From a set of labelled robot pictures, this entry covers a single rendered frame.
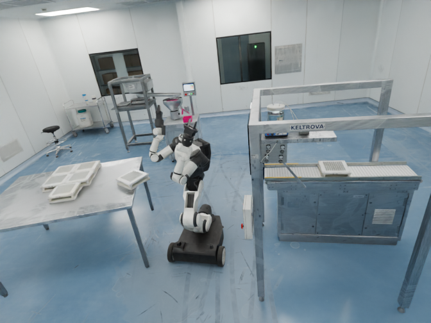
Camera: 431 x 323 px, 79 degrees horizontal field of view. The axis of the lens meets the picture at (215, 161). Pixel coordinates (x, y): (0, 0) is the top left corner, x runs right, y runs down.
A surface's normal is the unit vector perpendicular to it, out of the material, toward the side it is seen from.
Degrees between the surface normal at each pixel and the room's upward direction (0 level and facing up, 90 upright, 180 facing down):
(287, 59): 90
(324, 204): 90
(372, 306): 0
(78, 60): 90
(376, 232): 90
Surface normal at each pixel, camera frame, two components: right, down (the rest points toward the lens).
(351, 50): -0.02, 0.45
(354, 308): -0.11, -0.89
